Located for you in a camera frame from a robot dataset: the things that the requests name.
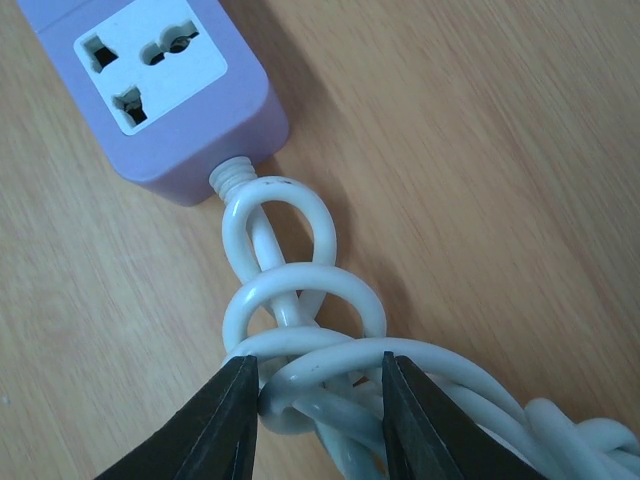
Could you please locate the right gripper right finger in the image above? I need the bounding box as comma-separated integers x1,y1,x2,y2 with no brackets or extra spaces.
382,352,543,480

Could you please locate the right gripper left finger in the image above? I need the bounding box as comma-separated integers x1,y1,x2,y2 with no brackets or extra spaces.
98,355,259,480

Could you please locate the purple power strip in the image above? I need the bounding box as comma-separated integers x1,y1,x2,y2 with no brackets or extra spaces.
20,1,289,206

